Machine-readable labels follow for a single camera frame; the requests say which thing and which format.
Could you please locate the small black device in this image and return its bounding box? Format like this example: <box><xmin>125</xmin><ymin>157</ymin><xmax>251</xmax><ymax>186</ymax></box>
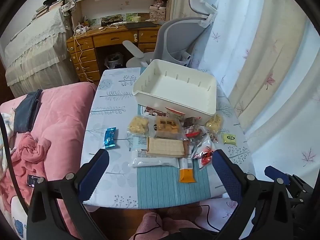
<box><xmin>27</xmin><ymin>174</ymin><xmax>43</xmax><ymax>188</ymax></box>

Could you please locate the white plastic storage bin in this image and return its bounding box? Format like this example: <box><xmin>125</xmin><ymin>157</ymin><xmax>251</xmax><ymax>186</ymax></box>
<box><xmin>132</xmin><ymin>59</ymin><xmax>217</xmax><ymax>125</ymax></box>

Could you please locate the small waste bin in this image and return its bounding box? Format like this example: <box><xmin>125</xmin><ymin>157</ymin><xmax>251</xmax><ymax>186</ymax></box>
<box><xmin>104</xmin><ymin>52</ymin><xmax>123</xmax><ymax>69</ymax></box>

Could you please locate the dark blue pouch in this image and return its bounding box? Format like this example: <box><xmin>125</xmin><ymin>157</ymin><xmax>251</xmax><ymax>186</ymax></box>
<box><xmin>14</xmin><ymin>89</ymin><xmax>43</xmax><ymax>133</ymax></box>

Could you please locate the wooden bookshelf hutch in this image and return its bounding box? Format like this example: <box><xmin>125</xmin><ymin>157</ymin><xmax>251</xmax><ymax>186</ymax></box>
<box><xmin>68</xmin><ymin>0</ymin><xmax>173</xmax><ymax>28</ymax></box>

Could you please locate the patterned cardboard box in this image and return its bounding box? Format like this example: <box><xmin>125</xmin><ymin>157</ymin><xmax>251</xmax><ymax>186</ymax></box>
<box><xmin>149</xmin><ymin>6</ymin><xmax>167</xmax><ymax>22</ymax></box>

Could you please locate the pink bed blanket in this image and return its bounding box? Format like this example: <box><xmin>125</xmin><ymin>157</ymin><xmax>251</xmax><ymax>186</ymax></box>
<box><xmin>0</xmin><ymin>82</ymin><xmax>98</xmax><ymax>240</ymax></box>

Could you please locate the blue snack packet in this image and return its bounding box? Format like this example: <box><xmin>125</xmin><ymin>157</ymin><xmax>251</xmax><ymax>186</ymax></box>
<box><xmin>104</xmin><ymin>127</ymin><xmax>118</xmax><ymax>150</ymax></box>

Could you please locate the leaf print curtain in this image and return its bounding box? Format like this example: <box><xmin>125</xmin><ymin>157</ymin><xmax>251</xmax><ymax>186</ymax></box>
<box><xmin>170</xmin><ymin>0</ymin><xmax>320</xmax><ymax>180</ymax></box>

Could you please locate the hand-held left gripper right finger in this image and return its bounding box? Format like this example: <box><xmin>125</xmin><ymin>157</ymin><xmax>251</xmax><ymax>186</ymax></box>
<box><xmin>212</xmin><ymin>149</ymin><xmax>293</xmax><ymax>240</ymax></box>

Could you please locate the brown snack packet red print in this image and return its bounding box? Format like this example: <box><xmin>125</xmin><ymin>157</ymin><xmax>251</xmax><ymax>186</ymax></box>
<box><xmin>183</xmin><ymin>117</ymin><xmax>202</xmax><ymax>128</ymax></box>

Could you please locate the black cable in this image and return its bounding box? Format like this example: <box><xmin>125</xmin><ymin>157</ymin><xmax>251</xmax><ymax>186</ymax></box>
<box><xmin>0</xmin><ymin>116</ymin><xmax>28</xmax><ymax>213</ymax></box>
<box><xmin>145</xmin><ymin>204</ymin><xmax>220</xmax><ymax>238</ymax></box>

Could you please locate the red edged white snack packet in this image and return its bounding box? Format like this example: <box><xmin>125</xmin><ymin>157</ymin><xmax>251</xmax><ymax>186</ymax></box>
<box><xmin>165</xmin><ymin>107</ymin><xmax>187</xmax><ymax>120</ymax></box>

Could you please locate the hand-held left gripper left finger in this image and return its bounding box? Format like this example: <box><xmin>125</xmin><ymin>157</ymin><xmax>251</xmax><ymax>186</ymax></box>
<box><xmin>26</xmin><ymin>149</ymin><xmax>110</xmax><ymax>240</ymax></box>

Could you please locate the white lace cover cloth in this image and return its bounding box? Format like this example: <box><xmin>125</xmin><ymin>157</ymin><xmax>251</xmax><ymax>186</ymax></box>
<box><xmin>4</xmin><ymin>6</ymin><xmax>73</xmax><ymax>98</ymax></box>

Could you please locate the wooden desk with drawers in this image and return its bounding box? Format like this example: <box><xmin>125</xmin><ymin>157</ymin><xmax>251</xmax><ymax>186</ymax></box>
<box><xmin>66</xmin><ymin>21</ymin><xmax>163</xmax><ymax>83</ymax></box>

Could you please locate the orange white snack packet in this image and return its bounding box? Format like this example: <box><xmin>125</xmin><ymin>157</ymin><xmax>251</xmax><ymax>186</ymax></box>
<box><xmin>179</xmin><ymin>157</ymin><xmax>197</xmax><ymax>183</ymax></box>

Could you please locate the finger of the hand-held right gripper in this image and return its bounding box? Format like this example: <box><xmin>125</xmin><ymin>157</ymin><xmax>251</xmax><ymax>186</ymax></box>
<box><xmin>264</xmin><ymin>165</ymin><xmax>300</xmax><ymax>188</ymax></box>

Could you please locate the teal striped table mat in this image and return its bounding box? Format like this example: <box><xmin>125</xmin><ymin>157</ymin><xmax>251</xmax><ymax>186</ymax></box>
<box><xmin>137</xmin><ymin>105</ymin><xmax>212</xmax><ymax>209</ymax></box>

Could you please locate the brown label biscuit packet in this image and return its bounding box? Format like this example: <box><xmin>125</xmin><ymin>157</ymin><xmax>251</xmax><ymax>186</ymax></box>
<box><xmin>147</xmin><ymin>116</ymin><xmax>187</xmax><ymax>140</ymax></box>

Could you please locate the clear packet with red print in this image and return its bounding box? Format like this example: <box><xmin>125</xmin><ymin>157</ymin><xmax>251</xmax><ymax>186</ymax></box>
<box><xmin>184</xmin><ymin>126</ymin><xmax>208</xmax><ymax>141</ymax></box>

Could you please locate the green square snack packet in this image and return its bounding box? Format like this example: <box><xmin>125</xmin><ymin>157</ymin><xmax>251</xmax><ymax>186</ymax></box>
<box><xmin>222</xmin><ymin>133</ymin><xmax>237</xmax><ymax>145</ymax></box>

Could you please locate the clear square cracker packet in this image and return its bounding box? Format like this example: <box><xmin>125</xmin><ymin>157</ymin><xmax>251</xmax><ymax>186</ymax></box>
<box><xmin>146</xmin><ymin>137</ymin><xmax>187</xmax><ymax>158</ymax></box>

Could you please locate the tree print tablecloth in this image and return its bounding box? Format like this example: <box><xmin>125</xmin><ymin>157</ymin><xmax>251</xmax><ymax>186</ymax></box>
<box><xmin>80</xmin><ymin>67</ymin><xmax>255</xmax><ymax>209</ymax></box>

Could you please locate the white charger cable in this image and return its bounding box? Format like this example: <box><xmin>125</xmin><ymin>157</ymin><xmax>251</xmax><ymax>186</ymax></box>
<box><xmin>72</xmin><ymin>24</ymin><xmax>91</xmax><ymax>80</ymax></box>

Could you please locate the grey office chair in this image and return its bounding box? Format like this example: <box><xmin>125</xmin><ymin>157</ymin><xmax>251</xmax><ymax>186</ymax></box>
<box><xmin>122</xmin><ymin>0</ymin><xmax>219</xmax><ymax>68</ymax></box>

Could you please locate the clear puffed snack packet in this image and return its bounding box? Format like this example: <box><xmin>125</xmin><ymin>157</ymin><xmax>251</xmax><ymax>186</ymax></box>
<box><xmin>127</xmin><ymin>115</ymin><xmax>150</xmax><ymax>137</ymax></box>
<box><xmin>205</xmin><ymin>114</ymin><xmax>224</xmax><ymax>133</ymax></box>

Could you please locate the dark desk pad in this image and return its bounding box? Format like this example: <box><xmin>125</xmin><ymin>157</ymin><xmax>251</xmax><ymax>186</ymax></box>
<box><xmin>125</xmin><ymin>21</ymin><xmax>157</xmax><ymax>28</ymax></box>

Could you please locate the crumpled pink towel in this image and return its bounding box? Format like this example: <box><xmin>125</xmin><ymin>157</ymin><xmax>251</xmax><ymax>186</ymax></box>
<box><xmin>10</xmin><ymin>132</ymin><xmax>52</xmax><ymax>170</ymax></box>

